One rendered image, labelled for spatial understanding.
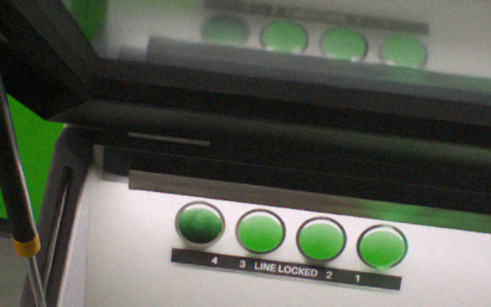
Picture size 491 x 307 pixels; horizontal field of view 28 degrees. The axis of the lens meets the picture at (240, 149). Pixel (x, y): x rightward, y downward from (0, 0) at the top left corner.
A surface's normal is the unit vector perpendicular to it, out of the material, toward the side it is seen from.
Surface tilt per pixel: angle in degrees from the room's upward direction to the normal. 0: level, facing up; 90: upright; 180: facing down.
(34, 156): 90
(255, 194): 90
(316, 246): 95
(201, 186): 90
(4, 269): 0
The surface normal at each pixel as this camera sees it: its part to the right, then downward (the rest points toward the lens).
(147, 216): -0.07, 0.40
